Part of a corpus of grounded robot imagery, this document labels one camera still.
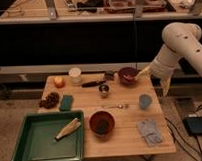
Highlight red pepper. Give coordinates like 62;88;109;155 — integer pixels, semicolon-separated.
123;75;135;81

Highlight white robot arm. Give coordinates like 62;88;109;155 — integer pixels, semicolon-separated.
135;22;202;96

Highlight blue plastic cup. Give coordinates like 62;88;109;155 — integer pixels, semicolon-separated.
139;94;152;110

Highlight small metal cup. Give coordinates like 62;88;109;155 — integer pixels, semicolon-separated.
99;84;110;98

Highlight purple bowl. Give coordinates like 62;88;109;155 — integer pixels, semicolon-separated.
118;67;137;86

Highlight small dark box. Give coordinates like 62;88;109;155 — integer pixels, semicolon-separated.
104;71;114;81

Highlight metal spoon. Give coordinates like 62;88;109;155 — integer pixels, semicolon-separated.
101;104;128;109

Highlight wooden table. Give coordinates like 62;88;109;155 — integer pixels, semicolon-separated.
43;74;176;159

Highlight grey folded cloth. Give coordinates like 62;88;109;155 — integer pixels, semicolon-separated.
137;119;163;147

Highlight brown bowl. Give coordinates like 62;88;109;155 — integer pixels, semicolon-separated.
89;111;115;137

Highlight black foot pedal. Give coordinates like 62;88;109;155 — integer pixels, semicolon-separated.
183;117;202;136

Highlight white lidded jar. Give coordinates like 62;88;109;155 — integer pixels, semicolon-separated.
68;68;82;85

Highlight teal sponge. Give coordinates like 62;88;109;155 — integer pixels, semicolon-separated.
59;95;73;111

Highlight orange fruit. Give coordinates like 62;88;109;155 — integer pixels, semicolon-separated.
53;76;65;88

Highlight corn cob with husk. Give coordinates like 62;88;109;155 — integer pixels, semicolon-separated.
55;118;81;141

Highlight bunch of dark grapes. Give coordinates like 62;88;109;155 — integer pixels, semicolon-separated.
39;92;59;109

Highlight green plastic tray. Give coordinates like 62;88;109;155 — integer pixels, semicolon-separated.
11;111;84;161

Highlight black handled knife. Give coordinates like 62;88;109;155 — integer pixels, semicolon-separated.
82;81;106;88

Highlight black floor cable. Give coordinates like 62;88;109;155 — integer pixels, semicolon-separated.
164;97;202;161

